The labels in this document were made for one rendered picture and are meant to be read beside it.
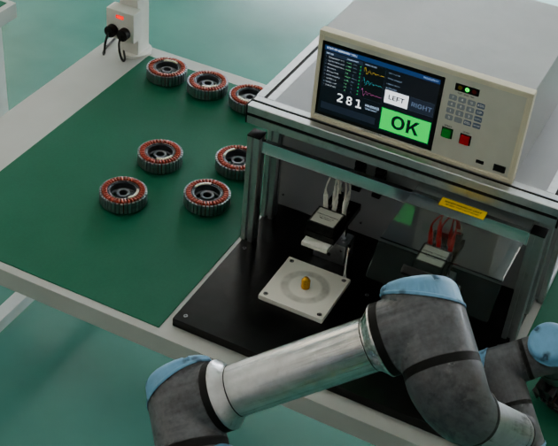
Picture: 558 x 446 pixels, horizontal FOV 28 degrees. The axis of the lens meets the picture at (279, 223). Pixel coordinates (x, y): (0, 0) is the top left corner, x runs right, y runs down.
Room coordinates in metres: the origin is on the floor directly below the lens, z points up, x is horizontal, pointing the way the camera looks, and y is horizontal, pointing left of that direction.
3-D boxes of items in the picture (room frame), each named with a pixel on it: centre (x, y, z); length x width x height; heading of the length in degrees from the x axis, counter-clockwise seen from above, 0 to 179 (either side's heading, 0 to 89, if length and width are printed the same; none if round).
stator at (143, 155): (2.24, 0.31, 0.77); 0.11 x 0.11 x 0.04
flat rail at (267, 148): (1.84, -0.22, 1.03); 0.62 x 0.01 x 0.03; 67
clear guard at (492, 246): (1.68, -0.34, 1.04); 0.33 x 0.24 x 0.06; 157
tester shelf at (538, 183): (2.04, -0.31, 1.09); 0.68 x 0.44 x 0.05; 67
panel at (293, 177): (1.98, -0.28, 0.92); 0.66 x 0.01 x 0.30; 67
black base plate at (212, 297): (1.76, -0.19, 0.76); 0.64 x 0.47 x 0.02; 67
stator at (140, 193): (2.07, 0.37, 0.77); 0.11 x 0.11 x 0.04
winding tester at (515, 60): (2.03, -0.32, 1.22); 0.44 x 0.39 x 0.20; 67
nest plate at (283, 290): (1.79, -0.07, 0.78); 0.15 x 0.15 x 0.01; 67
